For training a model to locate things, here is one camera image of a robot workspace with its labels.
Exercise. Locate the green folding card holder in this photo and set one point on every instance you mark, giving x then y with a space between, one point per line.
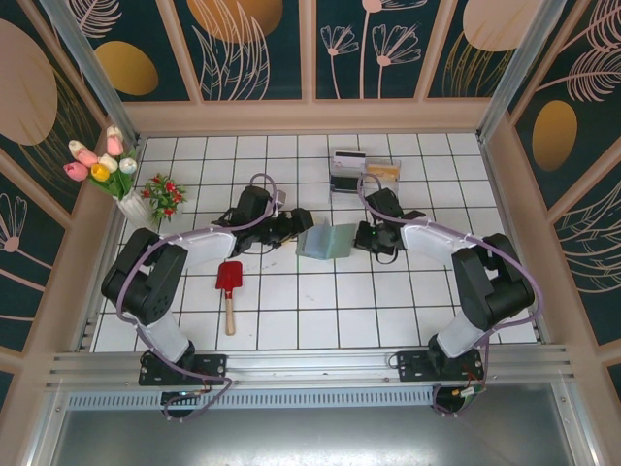
335 242

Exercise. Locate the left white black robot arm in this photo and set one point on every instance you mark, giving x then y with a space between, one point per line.
204 245

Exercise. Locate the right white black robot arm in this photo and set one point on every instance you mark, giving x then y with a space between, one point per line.
432 238

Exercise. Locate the gold card in box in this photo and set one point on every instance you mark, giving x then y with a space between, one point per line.
383 172

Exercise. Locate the clear stepped acrylic card stand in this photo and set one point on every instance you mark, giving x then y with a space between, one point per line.
344 196

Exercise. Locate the black card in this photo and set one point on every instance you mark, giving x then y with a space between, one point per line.
344 183

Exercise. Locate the white card magnetic stripe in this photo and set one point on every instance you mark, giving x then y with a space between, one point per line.
349 162

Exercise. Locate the small red flower plant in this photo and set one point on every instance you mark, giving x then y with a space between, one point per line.
165 196

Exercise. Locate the white ribbed vase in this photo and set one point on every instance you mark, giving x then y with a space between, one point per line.
136 213

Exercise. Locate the pastel artificial tulip bouquet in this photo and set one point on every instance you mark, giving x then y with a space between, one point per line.
104 167

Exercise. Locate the small green circuit board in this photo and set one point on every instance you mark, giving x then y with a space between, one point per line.
469 392

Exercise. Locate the grey metal sheet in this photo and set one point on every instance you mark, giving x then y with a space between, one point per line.
310 437

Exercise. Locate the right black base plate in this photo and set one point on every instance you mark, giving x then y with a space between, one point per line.
412 366

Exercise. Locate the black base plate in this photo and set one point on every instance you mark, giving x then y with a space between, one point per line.
412 366
211 366

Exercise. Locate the aluminium mounting rail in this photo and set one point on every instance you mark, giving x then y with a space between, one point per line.
310 369

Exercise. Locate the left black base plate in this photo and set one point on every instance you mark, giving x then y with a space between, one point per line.
211 366

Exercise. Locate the aluminium frame post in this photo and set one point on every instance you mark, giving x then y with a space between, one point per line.
518 73
95 73

